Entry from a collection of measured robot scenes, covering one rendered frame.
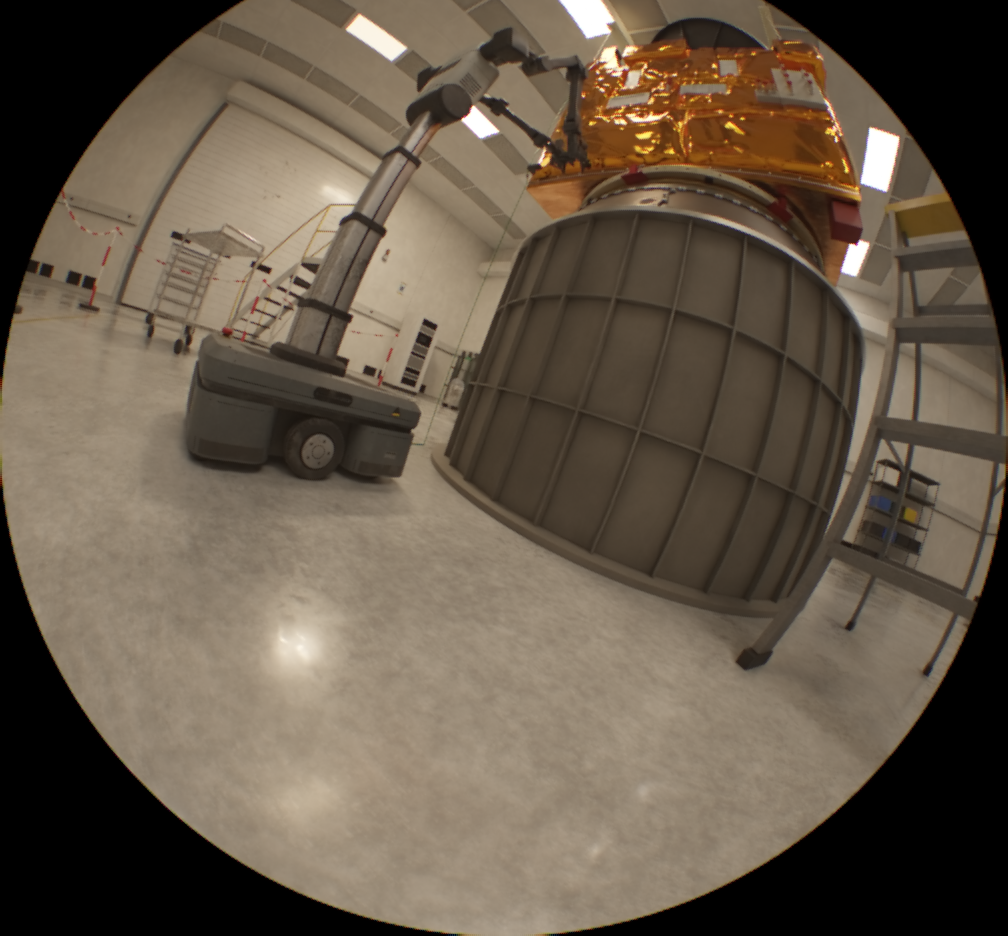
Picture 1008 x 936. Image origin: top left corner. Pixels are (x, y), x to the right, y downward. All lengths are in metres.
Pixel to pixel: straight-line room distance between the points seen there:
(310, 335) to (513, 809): 1.02
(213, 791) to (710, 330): 1.25
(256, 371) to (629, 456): 0.93
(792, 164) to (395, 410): 2.01
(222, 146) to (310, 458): 8.14
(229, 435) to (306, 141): 8.43
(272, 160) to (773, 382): 8.62
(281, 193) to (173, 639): 8.19
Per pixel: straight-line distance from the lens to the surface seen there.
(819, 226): 2.08
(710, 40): 4.03
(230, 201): 8.17
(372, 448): 0.93
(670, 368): 1.01
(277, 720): 0.36
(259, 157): 8.56
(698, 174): 1.81
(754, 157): 1.98
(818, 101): 2.57
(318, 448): 0.86
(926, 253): 1.35
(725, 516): 1.06
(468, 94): 1.44
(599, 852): 0.38
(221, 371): 0.76
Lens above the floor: 0.31
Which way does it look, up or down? 3 degrees down
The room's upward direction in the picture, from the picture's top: 20 degrees clockwise
